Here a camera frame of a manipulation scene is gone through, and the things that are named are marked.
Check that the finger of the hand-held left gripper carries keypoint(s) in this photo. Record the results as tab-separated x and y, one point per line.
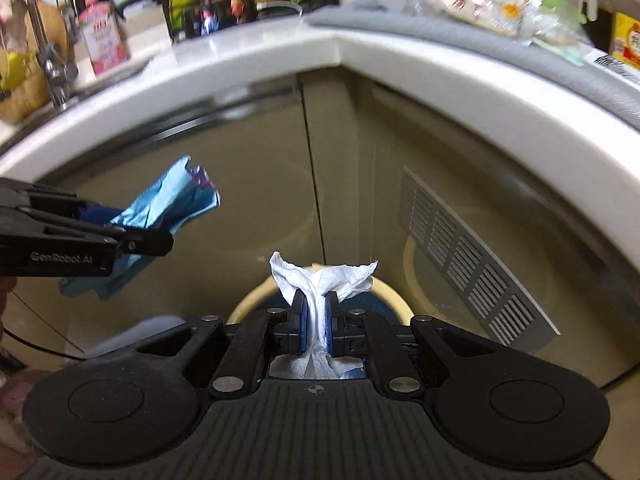
45	197
145	243

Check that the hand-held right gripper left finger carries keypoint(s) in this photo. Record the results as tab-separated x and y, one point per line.
299	325

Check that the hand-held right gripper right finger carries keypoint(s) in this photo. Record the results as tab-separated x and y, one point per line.
332	325

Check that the white tissue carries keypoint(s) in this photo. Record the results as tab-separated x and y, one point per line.
315	280

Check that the blue wrapper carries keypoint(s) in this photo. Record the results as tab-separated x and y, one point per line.
165	200

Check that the cream rimmed blue bin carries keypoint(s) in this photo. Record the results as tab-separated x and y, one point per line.
387	305

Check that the chrome faucet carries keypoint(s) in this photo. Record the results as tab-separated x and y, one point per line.
55	70

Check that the stainless steel sink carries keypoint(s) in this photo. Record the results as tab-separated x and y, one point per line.
115	80

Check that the beige narrow corner panel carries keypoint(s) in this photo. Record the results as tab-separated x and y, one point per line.
340	185

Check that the pink fuzzy cloth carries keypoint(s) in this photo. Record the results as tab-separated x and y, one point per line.
12	400

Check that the grey vent grille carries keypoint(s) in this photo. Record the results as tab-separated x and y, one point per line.
480	265

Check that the beige vented cabinet door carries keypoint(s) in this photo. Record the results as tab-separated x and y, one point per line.
500	160

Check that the dark printed packet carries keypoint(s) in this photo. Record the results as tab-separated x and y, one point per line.
220	17

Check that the grey counter mat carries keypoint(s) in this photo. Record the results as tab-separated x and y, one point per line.
400	30

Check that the clear printed plastic bag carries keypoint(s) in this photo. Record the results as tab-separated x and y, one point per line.
475	0

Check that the green plastic wrapper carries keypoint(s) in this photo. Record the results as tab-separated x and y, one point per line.
557	25

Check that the white printed paper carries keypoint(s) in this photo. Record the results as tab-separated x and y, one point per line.
607	59

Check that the yellow labelled bottle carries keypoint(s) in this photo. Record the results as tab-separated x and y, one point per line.
627	35

